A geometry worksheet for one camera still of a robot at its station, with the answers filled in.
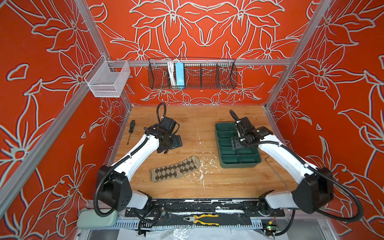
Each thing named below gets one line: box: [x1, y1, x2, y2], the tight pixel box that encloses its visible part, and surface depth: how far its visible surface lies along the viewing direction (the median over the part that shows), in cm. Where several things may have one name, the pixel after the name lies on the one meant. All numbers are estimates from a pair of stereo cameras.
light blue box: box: [175, 62, 185, 87], surface depth 91 cm
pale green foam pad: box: [76, 208, 118, 228], surface depth 69 cm
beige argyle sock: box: [150, 156, 201, 182], surface depth 87 cm
